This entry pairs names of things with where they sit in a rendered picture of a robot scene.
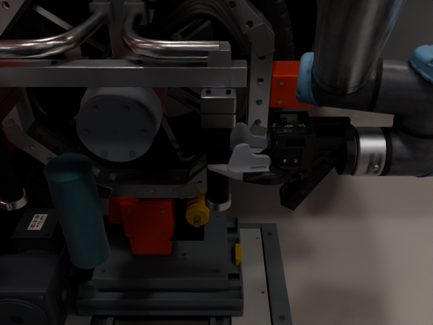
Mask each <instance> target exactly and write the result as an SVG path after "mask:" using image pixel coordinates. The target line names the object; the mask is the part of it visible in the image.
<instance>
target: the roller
mask: <svg viewBox="0 0 433 325"><path fill-rule="evenodd" d="M206 192H207V187H206V188H205V189H204V190H202V193H199V194H197V195H196V196H195V197H194V198H187V205H186V220H187V222H188V223H190V224H192V225H193V226H194V227H196V228H198V227H200V226H201V225H203V224H205V223H207V222H208V220H209V208H207V206H206V205H205V193H206Z"/></svg>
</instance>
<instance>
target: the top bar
mask: <svg viewBox="0 0 433 325"><path fill-rule="evenodd" d="M248 81H249V65H248V61H246V60H231V67H230V68H208V67H207V60H106V59H0V87H248Z"/></svg>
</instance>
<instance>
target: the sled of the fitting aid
mask: <svg viewBox="0 0 433 325"><path fill-rule="evenodd" d="M102 218H103V221H104V228H105V229H107V228H108V224H109V221H108V215H103V216H102ZM94 270H95V268H92V269H84V272H83V275H82V278H81V281H80V284H79V287H78V290H77V293H76V296H75V299H74V301H75V304H76V307H77V310H78V312H79V315H243V310H244V289H243V277H242V255H241V244H240V223H239V216H227V270H228V288H227V289H173V288H94V287H93V282H92V277H93V273H94Z"/></svg>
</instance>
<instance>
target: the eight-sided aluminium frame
mask: <svg viewBox="0 0 433 325"><path fill-rule="evenodd" d="M31 1H32V0H0V39H11V37H10V33H9V32H10V31H11V29H12V28H13V27H14V25H15V24H16V22H17V21H18V19H19V18H20V17H21V15H22V14H23V12H24V11H25V10H26V8H27V6H28V5H29V4H30V2H31ZM223 1H224V2H225V3H226V4H227V6H228V7H229V8H230V10H231V11H232V13H233V15H234V16H235V18H236V20H237V22H238V24H239V26H240V28H241V30H242V32H243V34H247V35H248V39H249V47H250V51H251V66H249V81H248V87H247V104H246V118H245V121H244V122H243V123H245V124H246V125H247V127H248V128H249V131H250V132H251V134H252V135H256V136H262V137H265V138H266V135H267V131H268V127H267V120H268V112H269V97H270V89H271V74H272V65H273V52H274V51H275V49H274V36H275V34H274V31H273V27H272V25H271V23H270V22H269V21H268V20H267V19H266V18H265V17H264V15H263V12H260V11H259V10H258V9H257V7H256V6H255V5H254V4H253V3H252V2H251V1H250V0H223ZM17 89H18V92H19V96H20V101H19V102H18V103H17V104H16V105H15V106H14V108H13V109H12V110H11V111H10V113H9V114H8V115H7V116H6V117H5V118H4V119H3V121H2V124H3V131H4V132H5V133H6V136H7V139H8V140H9V141H10V142H11V143H13V144H15V145H16V146H17V147H18V149H22V150H24V151H25V152H27V153H29V154H30V155H31V156H33V157H35V158H36V159H38V160H39V161H41V162H42V163H44V164H45V165H47V164H48V163H49V162H50V161H51V160H52V159H53V158H55V157H57V156H59V155H62V154H65V153H79V154H82V155H85V156H87V155H86V154H84V153H82V152H81V151H80V150H78V149H77V148H76V147H74V146H72V145H71V144H70V143H68V142H67V141H65V140H64V139H63V138H61V137H59V136H58V135H57V134H56V133H54V132H52V131H51V130H49V129H48V128H47V127H45V126H44V125H42V124H41V123H40V122H38V121H36V119H35V118H34V114H33V111H32V107H31V104H30V101H29V98H28V94H27V91H26V87H17ZM87 157H88V156H87ZM88 158H89V159H90V160H91V163H92V171H93V175H94V177H95V182H96V185H97V189H98V193H99V198H105V199H109V198H110V196H113V197H122V198H180V199H184V198H194V197H195V196H196V195H197V194H199V193H202V190H204V189H205V188H206V187H207V158H206V153H205V154H204V155H203V156H202V157H201V158H200V159H199V160H197V161H196V162H195V163H193V164H192V165H191V166H190V167H189V168H187V169H107V168H104V167H103V166H101V165H100V164H99V163H97V162H95V161H94V160H93V159H91V158H90V157H88Z"/></svg>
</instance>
